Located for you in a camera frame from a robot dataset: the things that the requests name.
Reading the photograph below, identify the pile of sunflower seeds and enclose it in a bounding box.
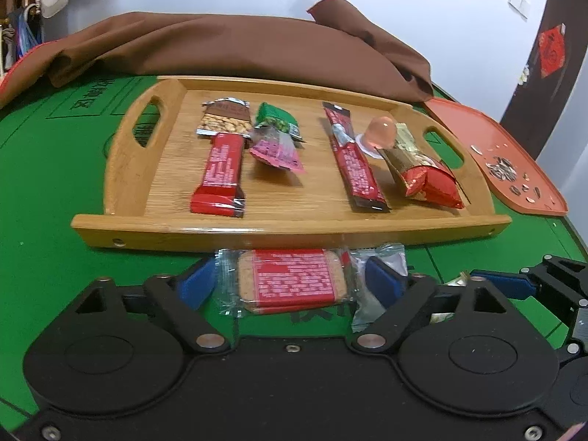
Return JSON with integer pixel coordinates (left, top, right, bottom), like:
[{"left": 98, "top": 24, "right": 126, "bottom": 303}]
[{"left": 469, "top": 144, "right": 562, "bottom": 213}]

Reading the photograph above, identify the pink snack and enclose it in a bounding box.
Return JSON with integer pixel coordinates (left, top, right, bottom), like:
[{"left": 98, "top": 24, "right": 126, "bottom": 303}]
[{"left": 249, "top": 125, "right": 304, "bottom": 173}]

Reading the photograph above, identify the long red stick packet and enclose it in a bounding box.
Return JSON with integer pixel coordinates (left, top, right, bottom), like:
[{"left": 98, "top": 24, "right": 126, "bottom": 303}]
[{"left": 322, "top": 101, "right": 390, "bottom": 213}]

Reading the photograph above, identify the gold snack packet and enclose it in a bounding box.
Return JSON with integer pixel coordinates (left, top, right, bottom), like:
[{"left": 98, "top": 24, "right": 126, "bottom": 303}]
[{"left": 394, "top": 122, "right": 473, "bottom": 325}]

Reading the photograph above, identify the bamboo serving tray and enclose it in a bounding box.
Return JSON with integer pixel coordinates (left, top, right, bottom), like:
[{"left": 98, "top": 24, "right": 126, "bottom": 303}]
[{"left": 71, "top": 77, "right": 510, "bottom": 252}]

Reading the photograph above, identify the red nut snack bag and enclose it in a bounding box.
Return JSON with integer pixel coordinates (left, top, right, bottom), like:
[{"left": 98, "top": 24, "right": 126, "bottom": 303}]
[{"left": 378, "top": 146, "right": 465, "bottom": 209}]

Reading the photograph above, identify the short red snack bar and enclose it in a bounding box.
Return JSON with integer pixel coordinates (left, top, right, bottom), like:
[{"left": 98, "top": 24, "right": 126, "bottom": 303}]
[{"left": 189, "top": 132, "right": 245, "bottom": 217}]

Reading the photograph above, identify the peanut snack packet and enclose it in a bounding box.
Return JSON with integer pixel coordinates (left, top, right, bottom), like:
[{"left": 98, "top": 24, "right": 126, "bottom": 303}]
[{"left": 196, "top": 97, "right": 253, "bottom": 137}]

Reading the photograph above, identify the red paper door decoration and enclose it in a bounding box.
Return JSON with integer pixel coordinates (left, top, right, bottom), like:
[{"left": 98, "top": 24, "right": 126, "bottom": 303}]
[{"left": 538, "top": 23, "right": 566, "bottom": 79}]

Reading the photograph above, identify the orange plastic tray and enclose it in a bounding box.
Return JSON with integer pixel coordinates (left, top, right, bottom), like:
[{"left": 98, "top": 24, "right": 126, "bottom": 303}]
[{"left": 424, "top": 98, "right": 568, "bottom": 217}]

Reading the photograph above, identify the green snack packet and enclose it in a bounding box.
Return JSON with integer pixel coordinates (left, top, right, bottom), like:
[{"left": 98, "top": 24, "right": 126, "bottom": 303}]
[{"left": 254, "top": 101, "right": 304, "bottom": 142}]

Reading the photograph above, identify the white wall switch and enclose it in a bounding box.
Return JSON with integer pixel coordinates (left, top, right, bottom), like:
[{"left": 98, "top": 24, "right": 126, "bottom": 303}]
[{"left": 508, "top": 0, "right": 530, "bottom": 20}]

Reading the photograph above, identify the red labelled biscuit pack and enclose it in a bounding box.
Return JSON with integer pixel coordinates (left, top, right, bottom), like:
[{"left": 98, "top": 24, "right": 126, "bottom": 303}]
[{"left": 215, "top": 243, "right": 409, "bottom": 333}]

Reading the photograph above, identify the blue striped bag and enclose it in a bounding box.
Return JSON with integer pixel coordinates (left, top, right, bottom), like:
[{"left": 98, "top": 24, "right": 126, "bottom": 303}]
[{"left": 10, "top": 4, "right": 44, "bottom": 59}]

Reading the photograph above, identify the brown cloth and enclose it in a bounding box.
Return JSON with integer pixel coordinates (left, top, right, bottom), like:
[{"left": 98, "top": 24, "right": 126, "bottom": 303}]
[{"left": 1, "top": 0, "right": 434, "bottom": 105}]

